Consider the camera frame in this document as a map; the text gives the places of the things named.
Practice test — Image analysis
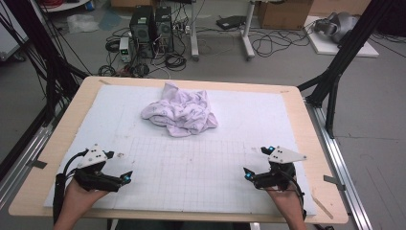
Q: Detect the wide black computer tower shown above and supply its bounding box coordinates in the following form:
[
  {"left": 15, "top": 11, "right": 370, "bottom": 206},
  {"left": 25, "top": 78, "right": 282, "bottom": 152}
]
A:
[{"left": 128, "top": 5, "right": 156, "bottom": 58}]

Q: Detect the white desk leg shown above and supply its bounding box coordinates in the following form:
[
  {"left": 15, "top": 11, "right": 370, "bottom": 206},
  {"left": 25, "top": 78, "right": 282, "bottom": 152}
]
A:
[
  {"left": 190, "top": 0, "right": 200, "bottom": 61},
  {"left": 240, "top": 0, "right": 257, "bottom": 61}
]

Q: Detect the flat black device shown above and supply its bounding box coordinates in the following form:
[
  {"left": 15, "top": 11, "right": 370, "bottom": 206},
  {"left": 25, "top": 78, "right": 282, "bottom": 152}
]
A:
[{"left": 215, "top": 14, "right": 247, "bottom": 31}]

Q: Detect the person's right hand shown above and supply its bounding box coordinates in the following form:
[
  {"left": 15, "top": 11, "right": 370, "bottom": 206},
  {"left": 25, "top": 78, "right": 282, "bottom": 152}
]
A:
[{"left": 264, "top": 186, "right": 305, "bottom": 215}]

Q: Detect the white foam mat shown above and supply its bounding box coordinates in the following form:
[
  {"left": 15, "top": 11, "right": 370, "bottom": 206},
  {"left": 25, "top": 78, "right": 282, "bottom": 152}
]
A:
[{"left": 42, "top": 83, "right": 318, "bottom": 217}]

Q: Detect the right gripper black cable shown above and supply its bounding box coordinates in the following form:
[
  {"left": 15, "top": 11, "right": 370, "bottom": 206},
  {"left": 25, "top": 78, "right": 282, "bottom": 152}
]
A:
[{"left": 281, "top": 169, "right": 308, "bottom": 221}]

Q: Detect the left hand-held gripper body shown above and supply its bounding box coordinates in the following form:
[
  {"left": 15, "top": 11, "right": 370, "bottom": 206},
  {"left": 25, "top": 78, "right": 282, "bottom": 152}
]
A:
[{"left": 74, "top": 144, "right": 125, "bottom": 193}]

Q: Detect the narrow black computer tower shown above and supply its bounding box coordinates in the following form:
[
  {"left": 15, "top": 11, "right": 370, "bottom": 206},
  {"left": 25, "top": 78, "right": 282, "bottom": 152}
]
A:
[{"left": 154, "top": 6, "right": 175, "bottom": 54}]

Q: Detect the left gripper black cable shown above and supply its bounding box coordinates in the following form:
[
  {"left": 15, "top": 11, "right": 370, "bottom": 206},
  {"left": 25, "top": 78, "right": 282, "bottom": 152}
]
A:
[{"left": 52, "top": 148, "right": 90, "bottom": 224}]

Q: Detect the black metal frame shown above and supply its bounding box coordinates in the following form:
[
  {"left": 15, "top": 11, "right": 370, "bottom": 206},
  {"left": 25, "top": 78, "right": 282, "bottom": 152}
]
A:
[
  {"left": 0, "top": 0, "right": 90, "bottom": 126},
  {"left": 296, "top": 0, "right": 396, "bottom": 140}
]

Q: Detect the tangled black floor cable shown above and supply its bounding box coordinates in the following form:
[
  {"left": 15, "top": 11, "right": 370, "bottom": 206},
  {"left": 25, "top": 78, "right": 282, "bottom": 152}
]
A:
[{"left": 248, "top": 28, "right": 315, "bottom": 58}]

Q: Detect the aluminium rail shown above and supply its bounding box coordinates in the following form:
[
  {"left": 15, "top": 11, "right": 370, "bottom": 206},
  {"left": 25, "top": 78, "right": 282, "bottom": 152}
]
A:
[
  {"left": 0, "top": 104, "right": 65, "bottom": 209},
  {"left": 304, "top": 99, "right": 374, "bottom": 230}
]

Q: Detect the brown cardboard box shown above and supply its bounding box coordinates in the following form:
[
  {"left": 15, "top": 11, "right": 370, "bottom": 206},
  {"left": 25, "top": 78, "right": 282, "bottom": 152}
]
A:
[{"left": 257, "top": 0, "right": 314, "bottom": 31}]

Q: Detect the grey robot head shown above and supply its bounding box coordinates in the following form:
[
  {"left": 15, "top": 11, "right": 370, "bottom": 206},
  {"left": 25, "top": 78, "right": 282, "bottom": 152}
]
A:
[{"left": 312, "top": 11, "right": 360, "bottom": 44}]

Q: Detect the white floor board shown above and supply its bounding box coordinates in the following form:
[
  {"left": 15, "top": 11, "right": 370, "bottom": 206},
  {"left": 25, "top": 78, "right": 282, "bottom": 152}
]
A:
[{"left": 303, "top": 14, "right": 380, "bottom": 58}]

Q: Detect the coiled black cable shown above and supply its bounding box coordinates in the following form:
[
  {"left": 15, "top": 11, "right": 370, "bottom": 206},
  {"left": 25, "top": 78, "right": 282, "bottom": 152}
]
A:
[{"left": 164, "top": 52, "right": 188, "bottom": 72}]

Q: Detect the white power supply box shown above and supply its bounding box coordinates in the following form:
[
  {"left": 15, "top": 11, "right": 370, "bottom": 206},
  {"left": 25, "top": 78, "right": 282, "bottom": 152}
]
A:
[{"left": 119, "top": 36, "right": 132, "bottom": 63}]

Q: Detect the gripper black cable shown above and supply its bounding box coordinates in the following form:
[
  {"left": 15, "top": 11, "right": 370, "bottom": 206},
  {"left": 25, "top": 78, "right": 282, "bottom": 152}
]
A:
[
  {"left": 281, "top": 169, "right": 308, "bottom": 221},
  {"left": 52, "top": 148, "right": 90, "bottom": 224}
]

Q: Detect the clear plastic bag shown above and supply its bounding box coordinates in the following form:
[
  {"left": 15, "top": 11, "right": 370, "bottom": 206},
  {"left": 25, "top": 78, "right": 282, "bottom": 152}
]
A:
[{"left": 66, "top": 12, "right": 101, "bottom": 35}]

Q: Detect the pale pink printed towel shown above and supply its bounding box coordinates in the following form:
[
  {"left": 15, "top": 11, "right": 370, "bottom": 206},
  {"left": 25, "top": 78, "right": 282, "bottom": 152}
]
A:
[{"left": 140, "top": 81, "right": 219, "bottom": 138}]

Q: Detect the thin wooden stick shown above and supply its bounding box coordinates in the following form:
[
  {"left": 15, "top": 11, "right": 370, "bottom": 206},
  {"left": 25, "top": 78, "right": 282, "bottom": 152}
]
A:
[{"left": 310, "top": 188, "right": 334, "bottom": 220}]

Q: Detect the person's left hand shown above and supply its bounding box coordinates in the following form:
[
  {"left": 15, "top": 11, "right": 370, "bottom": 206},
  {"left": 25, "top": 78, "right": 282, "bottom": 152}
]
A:
[{"left": 63, "top": 178, "right": 109, "bottom": 213}]

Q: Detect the grey tape piece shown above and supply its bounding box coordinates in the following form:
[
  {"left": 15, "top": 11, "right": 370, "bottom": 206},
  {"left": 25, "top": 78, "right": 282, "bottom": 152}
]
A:
[
  {"left": 27, "top": 158, "right": 48, "bottom": 170},
  {"left": 323, "top": 174, "right": 347, "bottom": 192}
]

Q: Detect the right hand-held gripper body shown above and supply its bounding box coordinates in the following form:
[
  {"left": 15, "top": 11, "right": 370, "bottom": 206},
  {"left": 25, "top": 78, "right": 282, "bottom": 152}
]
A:
[{"left": 253, "top": 146, "right": 308, "bottom": 192}]

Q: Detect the light wooden table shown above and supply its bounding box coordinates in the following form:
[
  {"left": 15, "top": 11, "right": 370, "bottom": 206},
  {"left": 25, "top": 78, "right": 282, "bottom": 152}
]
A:
[{"left": 8, "top": 76, "right": 350, "bottom": 224}]

